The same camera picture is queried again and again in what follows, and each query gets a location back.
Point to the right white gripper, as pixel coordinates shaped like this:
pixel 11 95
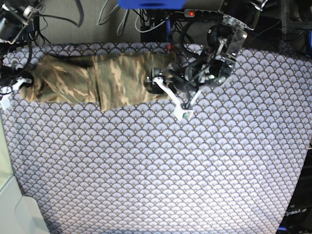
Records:
pixel 7 90

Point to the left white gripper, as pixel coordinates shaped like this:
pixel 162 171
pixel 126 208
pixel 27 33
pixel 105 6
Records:
pixel 158 84

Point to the camouflage T-shirt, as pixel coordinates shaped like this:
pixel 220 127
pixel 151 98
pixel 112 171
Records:
pixel 113 80

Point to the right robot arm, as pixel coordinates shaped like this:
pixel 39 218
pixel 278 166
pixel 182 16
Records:
pixel 15 17

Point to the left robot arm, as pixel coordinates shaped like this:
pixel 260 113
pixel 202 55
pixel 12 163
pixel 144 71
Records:
pixel 213 66

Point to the red black table clamp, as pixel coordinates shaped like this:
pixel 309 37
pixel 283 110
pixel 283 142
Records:
pixel 171 48

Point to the black box under table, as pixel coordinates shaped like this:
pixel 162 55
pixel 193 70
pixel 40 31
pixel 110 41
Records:
pixel 157 35

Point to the patterned blue tablecloth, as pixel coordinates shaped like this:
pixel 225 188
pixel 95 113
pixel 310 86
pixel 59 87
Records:
pixel 231 169

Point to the white plastic bin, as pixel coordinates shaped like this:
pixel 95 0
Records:
pixel 18 214

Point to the black OpenArm case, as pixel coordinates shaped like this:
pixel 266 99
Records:
pixel 298 216

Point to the black power strip red switch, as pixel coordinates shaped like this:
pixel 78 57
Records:
pixel 195 13

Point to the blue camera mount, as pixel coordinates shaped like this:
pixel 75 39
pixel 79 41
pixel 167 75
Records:
pixel 151 4

